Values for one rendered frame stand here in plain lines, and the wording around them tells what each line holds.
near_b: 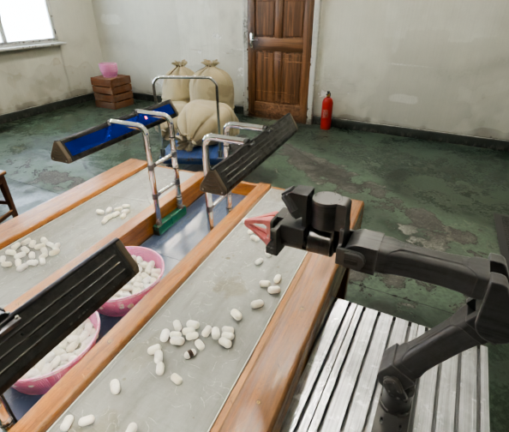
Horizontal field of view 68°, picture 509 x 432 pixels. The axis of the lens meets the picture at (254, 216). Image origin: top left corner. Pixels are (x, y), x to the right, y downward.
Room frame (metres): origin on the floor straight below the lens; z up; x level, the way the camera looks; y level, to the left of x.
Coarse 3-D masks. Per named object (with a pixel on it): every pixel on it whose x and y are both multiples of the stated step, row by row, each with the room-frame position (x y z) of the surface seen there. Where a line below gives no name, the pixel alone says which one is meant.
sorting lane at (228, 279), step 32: (256, 224) 1.25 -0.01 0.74; (224, 256) 1.03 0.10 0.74; (256, 256) 1.03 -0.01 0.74; (288, 256) 1.03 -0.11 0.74; (192, 288) 0.87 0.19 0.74; (224, 288) 0.87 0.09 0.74; (256, 288) 0.87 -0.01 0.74; (160, 320) 0.74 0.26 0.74; (192, 320) 0.74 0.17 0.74; (224, 320) 0.74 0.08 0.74; (256, 320) 0.74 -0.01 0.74; (128, 352) 0.63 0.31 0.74; (224, 352) 0.63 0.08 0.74; (96, 384) 0.55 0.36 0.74; (128, 384) 0.55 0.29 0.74; (160, 384) 0.55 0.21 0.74; (192, 384) 0.55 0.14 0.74; (224, 384) 0.55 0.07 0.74; (64, 416) 0.47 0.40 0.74; (96, 416) 0.47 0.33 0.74; (128, 416) 0.47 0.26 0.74; (160, 416) 0.47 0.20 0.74; (192, 416) 0.47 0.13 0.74
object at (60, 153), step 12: (144, 108) 1.54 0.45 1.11; (156, 108) 1.59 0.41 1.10; (168, 108) 1.65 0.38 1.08; (132, 120) 1.44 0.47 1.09; (144, 120) 1.49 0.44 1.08; (156, 120) 1.54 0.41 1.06; (84, 132) 1.24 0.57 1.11; (96, 132) 1.27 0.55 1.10; (108, 132) 1.31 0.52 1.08; (120, 132) 1.36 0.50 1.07; (132, 132) 1.40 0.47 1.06; (60, 144) 1.14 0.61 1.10; (72, 144) 1.17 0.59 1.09; (84, 144) 1.20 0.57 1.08; (96, 144) 1.24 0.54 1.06; (108, 144) 1.28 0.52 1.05; (60, 156) 1.13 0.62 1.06; (72, 156) 1.14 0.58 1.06; (84, 156) 1.18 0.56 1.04
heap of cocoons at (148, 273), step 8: (144, 264) 0.99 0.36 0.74; (152, 264) 0.99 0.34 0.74; (144, 272) 0.97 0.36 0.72; (152, 272) 0.95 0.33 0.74; (136, 280) 0.91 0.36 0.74; (144, 280) 0.90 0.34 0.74; (152, 280) 0.91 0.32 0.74; (128, 288) 0.87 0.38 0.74; (136, 288) 0.87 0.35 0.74; (144, 288) 0.88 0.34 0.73; (120, 296) 0.84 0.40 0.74; (144, 296) 0.84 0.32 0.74
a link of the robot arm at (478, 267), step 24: (360, 240) 0.59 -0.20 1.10; (384, 240) 0.59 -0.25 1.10; (384, 264) 0.55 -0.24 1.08; (408, 264) 0.54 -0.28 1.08; (432, 264) 0.52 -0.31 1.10; (456, 264) 0.52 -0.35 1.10; (480, 264) 0.51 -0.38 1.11; (504, 264) 0.51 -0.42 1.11; (456, 288) 0.50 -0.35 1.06; (480, 288) 0.48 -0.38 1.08; (504, 288) 0.45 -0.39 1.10; (480, 312) 0.46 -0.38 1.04; (504, 312) 0.45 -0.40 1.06; (480, 336) 0.46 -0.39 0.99; (504, 336) 0.44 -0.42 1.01
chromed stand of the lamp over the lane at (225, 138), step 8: (224, 128) 1.32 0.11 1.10; (240, 128) 1.30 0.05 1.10; (248, 128) 1.28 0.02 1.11; (256, 128) 1.27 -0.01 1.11; (264, 128) 1.26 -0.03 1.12; (208, 136) 1.17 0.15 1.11; (216, 136) 1.16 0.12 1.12; (224, 136) 1.15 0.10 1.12; (232, 136) 1.15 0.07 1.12; (224, 144) 1.32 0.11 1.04; (240, 144) 1.13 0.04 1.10; (208, 152) 1.19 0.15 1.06; (224, 152) 1.32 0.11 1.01; (208, 160) 1.19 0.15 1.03; (208, 168) 1.18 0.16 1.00; (208, 200) 1.18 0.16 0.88; (216, 200) 1.24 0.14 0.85; (208, 208) 1.18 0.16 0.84; (208, 216) 1.18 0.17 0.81; (208, 224) 1.18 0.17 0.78; (208, 232) 1.18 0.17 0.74
